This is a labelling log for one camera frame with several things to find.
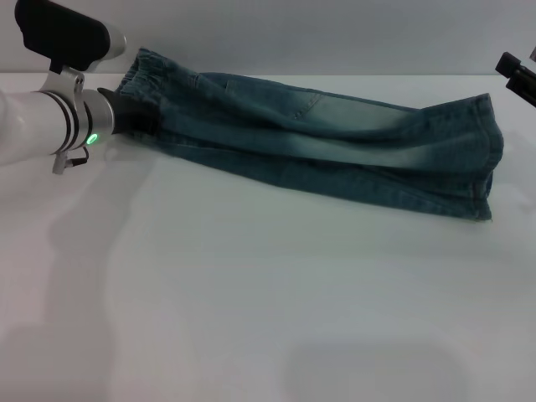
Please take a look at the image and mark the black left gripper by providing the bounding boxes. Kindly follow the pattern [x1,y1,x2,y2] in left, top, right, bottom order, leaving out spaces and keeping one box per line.
[96,86,161,136]

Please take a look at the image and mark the blue denim shorts with cartoon print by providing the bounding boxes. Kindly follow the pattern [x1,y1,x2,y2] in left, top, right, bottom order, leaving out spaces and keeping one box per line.
[121,47,507,222]

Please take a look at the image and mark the thin left wrist cable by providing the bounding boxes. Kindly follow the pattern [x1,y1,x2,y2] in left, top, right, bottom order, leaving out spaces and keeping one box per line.
[66,147,90,167]

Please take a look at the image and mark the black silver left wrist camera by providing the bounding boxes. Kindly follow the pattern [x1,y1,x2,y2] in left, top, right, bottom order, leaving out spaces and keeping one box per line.
[13,0,127,73]

